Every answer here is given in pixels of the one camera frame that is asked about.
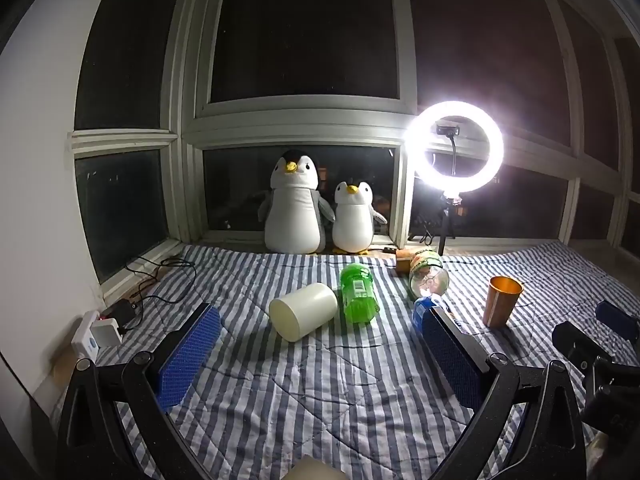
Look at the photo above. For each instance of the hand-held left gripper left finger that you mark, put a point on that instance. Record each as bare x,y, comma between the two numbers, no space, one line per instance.
187,357

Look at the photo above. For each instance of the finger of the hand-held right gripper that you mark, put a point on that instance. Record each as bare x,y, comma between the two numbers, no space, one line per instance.
616,316
577,342

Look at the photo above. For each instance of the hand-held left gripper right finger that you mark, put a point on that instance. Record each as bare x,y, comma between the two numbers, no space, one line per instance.
452,357

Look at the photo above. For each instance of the white cup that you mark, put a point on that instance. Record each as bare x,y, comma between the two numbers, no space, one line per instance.
303,316

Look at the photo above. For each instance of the copper metal cup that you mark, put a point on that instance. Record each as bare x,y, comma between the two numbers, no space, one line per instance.
501,302

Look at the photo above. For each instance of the black power adapter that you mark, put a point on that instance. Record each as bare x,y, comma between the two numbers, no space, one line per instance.
123,312

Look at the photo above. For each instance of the clear jar with green label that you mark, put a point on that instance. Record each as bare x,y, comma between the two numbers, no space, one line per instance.
428,276

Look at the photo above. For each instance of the white power strip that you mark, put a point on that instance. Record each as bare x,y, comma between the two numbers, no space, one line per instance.
94,336

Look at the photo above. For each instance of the small wooden box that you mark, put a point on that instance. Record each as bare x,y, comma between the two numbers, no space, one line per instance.
404,262

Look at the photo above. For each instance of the green plastic bottle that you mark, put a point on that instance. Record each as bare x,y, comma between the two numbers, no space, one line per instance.
358,292

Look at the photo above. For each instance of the blue striped blanket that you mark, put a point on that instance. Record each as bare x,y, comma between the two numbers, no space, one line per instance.
310,390

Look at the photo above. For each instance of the black tripod stand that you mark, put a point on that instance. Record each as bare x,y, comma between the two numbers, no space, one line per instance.
445,225

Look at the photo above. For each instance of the small penguin plush toy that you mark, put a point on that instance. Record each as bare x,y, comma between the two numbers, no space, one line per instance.
352,220

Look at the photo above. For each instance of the large penguin plush toy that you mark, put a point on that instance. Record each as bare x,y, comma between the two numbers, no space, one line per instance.
294,205

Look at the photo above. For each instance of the black phone holder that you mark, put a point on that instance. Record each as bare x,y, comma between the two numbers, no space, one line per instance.
448,130

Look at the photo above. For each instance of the white window frame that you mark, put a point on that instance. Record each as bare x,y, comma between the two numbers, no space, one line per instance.
300,116

